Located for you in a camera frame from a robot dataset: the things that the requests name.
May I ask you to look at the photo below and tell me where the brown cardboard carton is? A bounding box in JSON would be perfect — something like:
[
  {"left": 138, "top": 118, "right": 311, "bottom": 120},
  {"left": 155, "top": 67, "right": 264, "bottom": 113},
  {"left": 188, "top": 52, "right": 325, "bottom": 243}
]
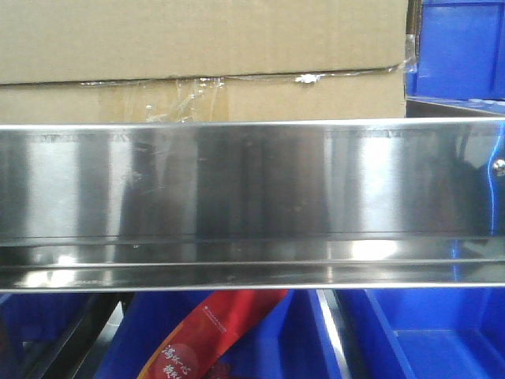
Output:
[{"left": 1, "top": 1, "right": 408, "bottom": 124}]

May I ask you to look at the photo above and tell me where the blue bin lower centre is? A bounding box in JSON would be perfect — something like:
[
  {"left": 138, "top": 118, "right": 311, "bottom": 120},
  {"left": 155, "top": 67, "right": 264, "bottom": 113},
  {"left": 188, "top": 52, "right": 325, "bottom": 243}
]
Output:
[{"left": 94, "top": 290, "right": 341, "bottom": 378}]

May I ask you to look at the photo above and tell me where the blue bin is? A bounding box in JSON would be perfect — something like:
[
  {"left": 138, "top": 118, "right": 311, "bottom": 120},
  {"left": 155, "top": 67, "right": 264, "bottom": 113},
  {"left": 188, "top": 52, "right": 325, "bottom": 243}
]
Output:
[
  {"left": 1, "top": 293, "right": 90, "bottom": 378},
  {"left": 94, "top": 290, "right": 341, "bottom": 378},
  {"left": 337, "top": 287, "right": 504, "bottom": 378},
  {"left": 406, "top": 1, "right": 504, "bottom": 99}
]

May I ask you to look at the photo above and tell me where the red snack package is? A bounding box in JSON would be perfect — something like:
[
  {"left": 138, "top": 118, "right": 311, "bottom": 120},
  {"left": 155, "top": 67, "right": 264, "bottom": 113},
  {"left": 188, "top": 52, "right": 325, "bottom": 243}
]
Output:
[{"left": 138, "top": 290, "right": 288, "bottom": 378}]

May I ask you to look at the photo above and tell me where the blue bin lower right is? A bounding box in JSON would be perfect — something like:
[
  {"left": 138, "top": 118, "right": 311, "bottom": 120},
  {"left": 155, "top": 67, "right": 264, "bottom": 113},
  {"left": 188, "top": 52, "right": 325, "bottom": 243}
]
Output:
[{"left": 337, "top": 287, "right": 504, "bottom": 378}]

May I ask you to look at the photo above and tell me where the blue bin upper right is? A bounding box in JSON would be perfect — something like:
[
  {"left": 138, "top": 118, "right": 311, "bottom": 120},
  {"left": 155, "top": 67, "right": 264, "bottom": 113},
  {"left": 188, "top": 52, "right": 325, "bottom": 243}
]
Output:
[{"left": 406, "top": 1, "right": 504, "bottom": 99}]

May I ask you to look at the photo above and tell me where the blue bin lower left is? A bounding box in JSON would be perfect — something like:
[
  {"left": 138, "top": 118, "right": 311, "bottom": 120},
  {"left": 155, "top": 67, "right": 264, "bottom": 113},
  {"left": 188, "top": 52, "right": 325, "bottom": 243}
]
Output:
[{"left": 1, "top": 293, "right": 90, "bottom": 378}]

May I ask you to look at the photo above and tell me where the stainless steel shelf front rail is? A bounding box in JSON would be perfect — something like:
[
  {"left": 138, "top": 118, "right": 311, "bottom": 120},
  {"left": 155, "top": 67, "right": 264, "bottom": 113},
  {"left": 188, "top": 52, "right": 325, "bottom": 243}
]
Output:
[{"left": 1, "top": 118, "right": 504, "bottom": 292}]

